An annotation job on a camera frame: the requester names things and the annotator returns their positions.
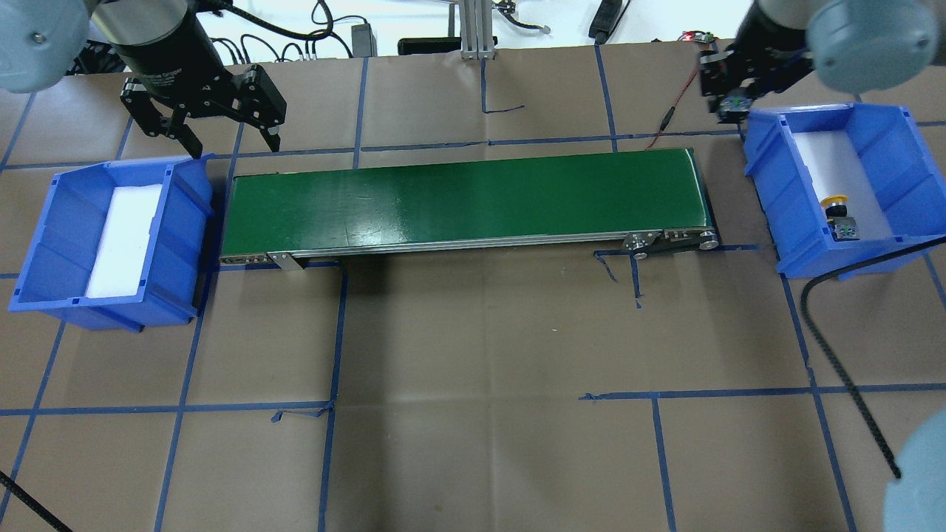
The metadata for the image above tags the blue right plastic bin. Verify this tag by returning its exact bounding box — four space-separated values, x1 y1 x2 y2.
743 102 945 279

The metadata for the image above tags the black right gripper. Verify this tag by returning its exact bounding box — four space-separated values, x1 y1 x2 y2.
699 30 814 112

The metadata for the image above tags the blue left plastic bin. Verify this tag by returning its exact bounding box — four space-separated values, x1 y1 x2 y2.
9 154 214 333

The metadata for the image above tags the green conveyor belt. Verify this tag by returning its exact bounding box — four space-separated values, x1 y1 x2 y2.
220 149 720 269

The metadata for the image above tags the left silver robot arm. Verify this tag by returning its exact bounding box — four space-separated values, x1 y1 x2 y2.
1 1 287 159

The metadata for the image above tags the aluminium frame post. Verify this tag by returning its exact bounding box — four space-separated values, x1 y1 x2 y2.
458 0 496 60

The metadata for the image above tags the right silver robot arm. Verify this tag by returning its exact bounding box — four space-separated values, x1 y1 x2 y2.
698 1 945 124

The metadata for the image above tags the blue plastic bin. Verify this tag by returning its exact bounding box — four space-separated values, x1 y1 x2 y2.
743 102 945 279
9 154 214 333

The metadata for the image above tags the white right bin foam pad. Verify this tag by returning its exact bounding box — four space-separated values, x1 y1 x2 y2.
794 130 894 240

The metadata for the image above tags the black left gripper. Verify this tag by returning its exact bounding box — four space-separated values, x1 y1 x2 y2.
120 44 287 160

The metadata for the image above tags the yellow push button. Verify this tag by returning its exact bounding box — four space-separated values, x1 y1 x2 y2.
819 194 860 242

